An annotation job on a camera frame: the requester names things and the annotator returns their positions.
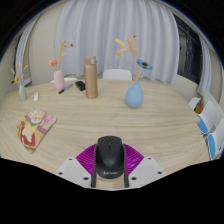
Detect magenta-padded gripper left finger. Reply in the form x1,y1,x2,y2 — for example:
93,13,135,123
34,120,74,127
55,143,98,189

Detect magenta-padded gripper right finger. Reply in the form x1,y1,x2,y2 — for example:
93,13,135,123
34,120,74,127
123,143,166,189

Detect black computer mouse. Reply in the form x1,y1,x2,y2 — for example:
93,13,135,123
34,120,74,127
94,135,127,180

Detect blue vase with flowers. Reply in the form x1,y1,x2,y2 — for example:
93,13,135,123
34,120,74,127
114,34,154,109

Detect white and blue chairs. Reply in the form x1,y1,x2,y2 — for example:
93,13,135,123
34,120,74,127
188,96,224,161

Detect dark marker pen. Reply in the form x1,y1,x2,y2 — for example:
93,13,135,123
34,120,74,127
58,83,74,95

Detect small black box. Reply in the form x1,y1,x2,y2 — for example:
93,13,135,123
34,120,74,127
74,80,87,92

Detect pink vase with flowers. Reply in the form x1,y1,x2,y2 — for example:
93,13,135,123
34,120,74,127
47,40,75,93

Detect white chair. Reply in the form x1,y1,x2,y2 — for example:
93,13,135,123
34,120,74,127
101,68,134,82
49,77,79,84

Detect green vase with flowers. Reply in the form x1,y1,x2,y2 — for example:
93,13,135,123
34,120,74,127
10,63,30,102

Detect bronze drink bottle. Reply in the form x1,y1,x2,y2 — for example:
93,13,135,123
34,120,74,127
83,55,99,100

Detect narrow white curtain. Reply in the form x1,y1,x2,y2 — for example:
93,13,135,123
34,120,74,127
14,14,43,88
197,34,213,98

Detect dark framed window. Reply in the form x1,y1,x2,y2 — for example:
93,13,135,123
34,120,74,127
173,13,204,85

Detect wide white curtain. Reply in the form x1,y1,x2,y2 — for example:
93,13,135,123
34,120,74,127
54,0,181,85

